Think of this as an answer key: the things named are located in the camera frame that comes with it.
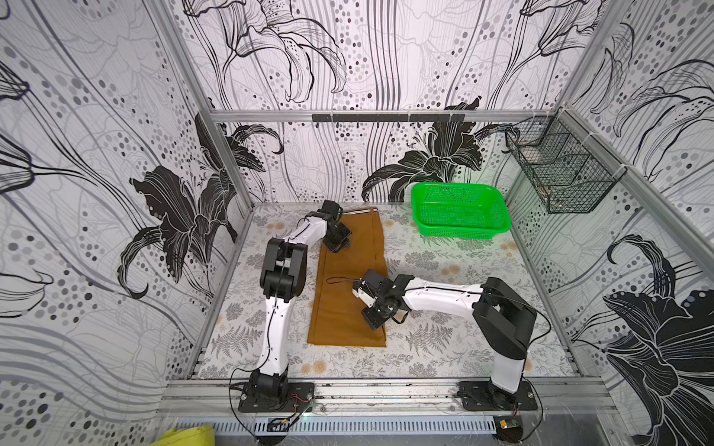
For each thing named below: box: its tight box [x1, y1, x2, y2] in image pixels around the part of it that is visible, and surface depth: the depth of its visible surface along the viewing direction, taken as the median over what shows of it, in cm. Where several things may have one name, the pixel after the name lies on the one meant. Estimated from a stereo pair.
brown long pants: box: [306, 207, 388, 348], surface depth 97 cm
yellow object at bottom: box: [149, 423, 216, 446], surface depth 63 cm
